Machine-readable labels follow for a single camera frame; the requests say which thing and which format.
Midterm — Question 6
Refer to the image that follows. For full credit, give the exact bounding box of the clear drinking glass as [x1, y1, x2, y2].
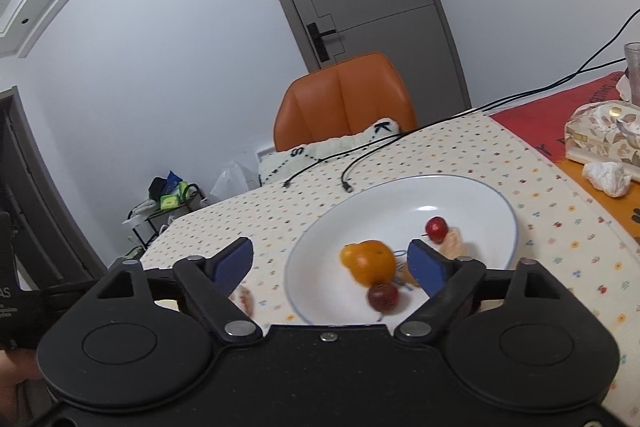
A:
[624, 41, 640, 106]

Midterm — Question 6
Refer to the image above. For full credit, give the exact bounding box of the crumpled white tissue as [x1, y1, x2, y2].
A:
[582, 161, 631, 198]

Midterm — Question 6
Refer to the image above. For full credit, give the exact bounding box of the person left hand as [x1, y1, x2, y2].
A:
[0, 349, 41, 407]

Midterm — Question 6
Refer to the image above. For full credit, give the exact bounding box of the large orange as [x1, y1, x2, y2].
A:
[340, 239, 396, 288]

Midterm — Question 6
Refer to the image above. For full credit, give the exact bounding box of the translucent plastic bag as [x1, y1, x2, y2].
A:
[209, 161, 260, 202]

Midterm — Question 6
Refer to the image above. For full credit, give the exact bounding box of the white ceramic plate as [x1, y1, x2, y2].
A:
[284, 174, 518, 329]

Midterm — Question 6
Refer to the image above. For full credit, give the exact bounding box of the red paper mat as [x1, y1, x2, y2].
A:
[491, 70, 623, 162]

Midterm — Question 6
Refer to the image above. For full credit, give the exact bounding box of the floral tissue pack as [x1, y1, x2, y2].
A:
[564, 101, 640, 181]

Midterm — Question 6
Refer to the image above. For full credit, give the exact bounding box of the black door handle lock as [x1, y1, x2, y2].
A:
[306, 23, 337, 63]

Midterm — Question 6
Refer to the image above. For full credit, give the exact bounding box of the orange leather chair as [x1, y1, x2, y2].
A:
[273, 53, 418, 152]

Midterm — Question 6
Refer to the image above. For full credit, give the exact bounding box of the black metal shelf rack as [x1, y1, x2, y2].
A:
[122, 182, 206, 251]

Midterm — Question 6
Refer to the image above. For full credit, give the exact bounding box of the floral tablecloth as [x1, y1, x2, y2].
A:
[142, 114, 639, 426]

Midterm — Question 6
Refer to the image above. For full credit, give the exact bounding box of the peeled orange segment in plate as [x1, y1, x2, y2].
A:
[394, 228, 471, 289]

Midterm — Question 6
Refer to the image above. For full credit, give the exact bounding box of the black usb cable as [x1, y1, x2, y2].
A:
[282, 5, 640, 194]

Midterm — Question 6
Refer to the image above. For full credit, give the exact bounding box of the white fluffy cushion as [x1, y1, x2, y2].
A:
[258, 118, 400, 185]

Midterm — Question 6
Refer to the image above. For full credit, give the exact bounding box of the red cherry fruit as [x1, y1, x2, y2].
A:
[424, 217, 449, 244]

